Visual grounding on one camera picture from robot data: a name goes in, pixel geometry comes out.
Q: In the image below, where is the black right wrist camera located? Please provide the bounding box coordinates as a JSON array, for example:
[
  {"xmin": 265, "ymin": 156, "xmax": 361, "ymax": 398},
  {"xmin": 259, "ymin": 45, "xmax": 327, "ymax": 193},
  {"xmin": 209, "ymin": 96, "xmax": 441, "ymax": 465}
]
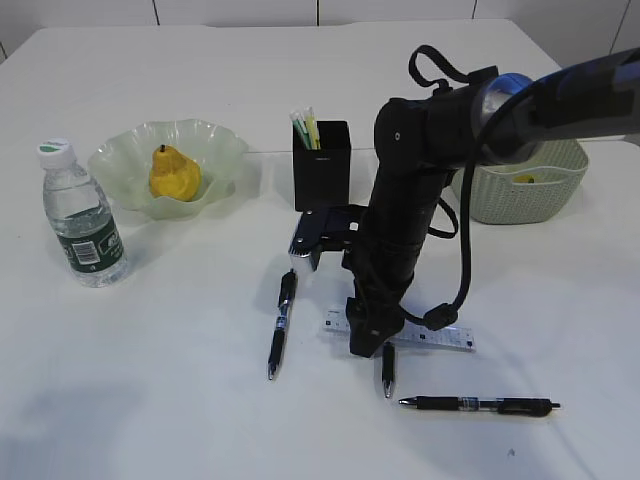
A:
[{"xmin": 288, "ymin": 204, "xmax": 366, "ymax": 275}]

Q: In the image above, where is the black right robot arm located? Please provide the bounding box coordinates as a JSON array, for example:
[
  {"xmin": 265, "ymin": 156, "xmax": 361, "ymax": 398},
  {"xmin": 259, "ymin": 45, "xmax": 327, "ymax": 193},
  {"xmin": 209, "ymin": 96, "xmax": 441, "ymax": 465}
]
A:
[{"xmin": 343, "ymin": 45, "xmax": 639, "ymax": 358}]

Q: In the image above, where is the black square pen holder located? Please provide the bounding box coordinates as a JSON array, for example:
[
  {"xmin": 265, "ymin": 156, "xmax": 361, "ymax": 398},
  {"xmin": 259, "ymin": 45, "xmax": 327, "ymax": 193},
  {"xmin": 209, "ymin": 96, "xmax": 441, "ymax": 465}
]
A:
[{"xmin": 292, "ymin": 120, "xmax": 351, "ymax": 212}]

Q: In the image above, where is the clear plastic ruler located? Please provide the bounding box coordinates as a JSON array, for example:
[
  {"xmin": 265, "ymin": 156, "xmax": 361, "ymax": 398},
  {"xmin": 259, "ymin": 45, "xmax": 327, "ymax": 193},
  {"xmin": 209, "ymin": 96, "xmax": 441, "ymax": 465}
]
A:
[{"xmin": 321, "ymin": 308, "xmax": 476, "ymax": 352}]

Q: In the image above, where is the black gel pen bottom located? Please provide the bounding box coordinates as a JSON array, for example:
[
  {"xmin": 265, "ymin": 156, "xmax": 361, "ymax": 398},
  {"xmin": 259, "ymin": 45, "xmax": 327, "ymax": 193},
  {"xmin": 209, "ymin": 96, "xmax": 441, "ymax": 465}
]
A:
[{"xmin": 398, "ymin": 396, "xmax": 561, "ymax": 418}]

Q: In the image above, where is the clear plastic water bottle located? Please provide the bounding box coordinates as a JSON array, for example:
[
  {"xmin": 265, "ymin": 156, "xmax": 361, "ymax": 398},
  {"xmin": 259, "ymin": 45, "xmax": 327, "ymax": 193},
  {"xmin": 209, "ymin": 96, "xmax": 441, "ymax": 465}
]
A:
[{"xmin": 37, "ymin": 138, "xmax": 128, "ymax": 288}]

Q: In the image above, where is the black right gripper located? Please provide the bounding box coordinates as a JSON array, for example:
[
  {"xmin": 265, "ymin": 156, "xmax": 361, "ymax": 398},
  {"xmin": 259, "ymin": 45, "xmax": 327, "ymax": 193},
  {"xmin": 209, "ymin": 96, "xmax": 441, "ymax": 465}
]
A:
[{"xmin": 342, "ymin": 245, "xmax": 418, "ymax": 358}]

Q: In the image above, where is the green white mechanical pencil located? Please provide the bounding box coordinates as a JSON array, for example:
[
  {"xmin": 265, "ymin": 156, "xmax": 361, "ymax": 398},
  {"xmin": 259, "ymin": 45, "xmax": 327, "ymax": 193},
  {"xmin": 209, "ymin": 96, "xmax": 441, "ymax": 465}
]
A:
[{"xmin": 289, "ymin": 110, "xmax": 313, "ymax": 150}]

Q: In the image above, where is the black gel pen middle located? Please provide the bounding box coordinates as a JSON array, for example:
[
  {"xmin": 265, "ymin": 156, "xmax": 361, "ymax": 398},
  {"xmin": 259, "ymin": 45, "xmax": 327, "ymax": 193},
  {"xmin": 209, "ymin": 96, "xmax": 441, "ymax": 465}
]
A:
[{"xmin": 381, "ymin": 341, "xmax": 396, "ymax": 399}]

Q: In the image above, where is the green wavy glass plate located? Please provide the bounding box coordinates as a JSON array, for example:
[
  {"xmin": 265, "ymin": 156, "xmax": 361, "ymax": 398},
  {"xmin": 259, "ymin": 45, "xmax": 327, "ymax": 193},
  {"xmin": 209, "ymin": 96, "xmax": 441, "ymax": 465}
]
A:
[{"xmin": 88, "ymin": 119, "xmax": 248, "ymax": 220}]

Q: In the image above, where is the yellow pear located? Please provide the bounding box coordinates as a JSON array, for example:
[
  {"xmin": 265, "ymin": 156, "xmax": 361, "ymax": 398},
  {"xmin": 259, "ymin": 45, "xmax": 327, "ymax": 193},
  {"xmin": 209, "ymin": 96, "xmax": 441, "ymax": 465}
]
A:
[{"xmin": 149, "ymin": 144, "xmax": 202, "ymax": 202}]

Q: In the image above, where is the yellow utility knife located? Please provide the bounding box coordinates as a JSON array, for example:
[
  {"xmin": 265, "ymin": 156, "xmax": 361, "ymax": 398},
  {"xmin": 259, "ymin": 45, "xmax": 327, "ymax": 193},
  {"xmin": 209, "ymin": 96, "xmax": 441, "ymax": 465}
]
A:
[{"xmin": 303, "ymin": 107, "xmax": 321, "ymax": 150}]

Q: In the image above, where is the black gel pen left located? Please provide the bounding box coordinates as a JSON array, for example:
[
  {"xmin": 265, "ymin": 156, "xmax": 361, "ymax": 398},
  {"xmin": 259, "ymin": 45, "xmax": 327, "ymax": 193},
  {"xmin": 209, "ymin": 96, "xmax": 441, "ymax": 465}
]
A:
[{"xmin": 267, "ymin": 269, "xmax": 298, "ymax": 381}]

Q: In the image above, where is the black gel pen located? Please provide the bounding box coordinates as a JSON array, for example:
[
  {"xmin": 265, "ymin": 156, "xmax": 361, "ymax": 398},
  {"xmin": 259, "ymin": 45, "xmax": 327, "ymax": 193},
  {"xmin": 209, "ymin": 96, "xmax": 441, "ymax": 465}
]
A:
[
  {"xmin": 381, "ymin": 341, "xmax": 396, "ymax": 399},
  {"xmin": 267, "ymin": 269, "xmax": 298, "ymax": 381},
  {"xmin": 398, "ymin": 396, "xmax": 561, "ymax": 418}
]

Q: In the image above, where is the green woven plastic basket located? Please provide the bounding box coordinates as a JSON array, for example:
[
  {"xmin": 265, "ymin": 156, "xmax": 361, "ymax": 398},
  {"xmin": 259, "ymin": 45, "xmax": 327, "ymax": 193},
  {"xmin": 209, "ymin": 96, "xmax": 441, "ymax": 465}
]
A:
[{"xmin": 470, "ymin": 140, "xmax": 589, "ymax": 225}]

